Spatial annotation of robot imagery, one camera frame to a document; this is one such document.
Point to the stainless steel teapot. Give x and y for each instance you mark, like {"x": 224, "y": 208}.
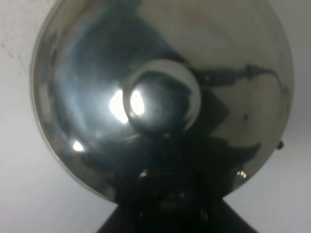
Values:
{"x": 123, "y": 89}

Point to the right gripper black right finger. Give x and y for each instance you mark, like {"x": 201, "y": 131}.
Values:
{"x": 184, "y": 212}

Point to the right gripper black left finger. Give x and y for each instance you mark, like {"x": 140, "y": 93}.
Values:
{"x": 132, "y": 215}

